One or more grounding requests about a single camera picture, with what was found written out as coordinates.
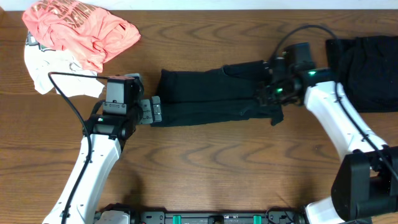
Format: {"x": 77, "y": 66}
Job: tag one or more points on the folded black garment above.
{"x": 367, "y": 68}

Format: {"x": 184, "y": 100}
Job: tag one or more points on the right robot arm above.
{"x": 366, "y": 183}

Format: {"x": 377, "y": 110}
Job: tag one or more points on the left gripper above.
{"x": 148, "y": 117}

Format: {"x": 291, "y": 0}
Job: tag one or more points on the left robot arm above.
{"x": 111, "y": 123}

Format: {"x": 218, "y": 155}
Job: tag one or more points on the orange t-shirt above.
{"x": 92, "y": 34}

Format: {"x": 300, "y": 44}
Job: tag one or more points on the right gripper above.
{"x": 266, "y": 96}

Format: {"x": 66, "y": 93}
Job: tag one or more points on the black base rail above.
{"x": 217, "y": 217}

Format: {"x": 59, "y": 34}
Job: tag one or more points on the black t-shirt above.
{"x": 219, "y": 95}

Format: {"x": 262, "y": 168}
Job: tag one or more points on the white t-shirt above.
{"x": 48, "y": 68}

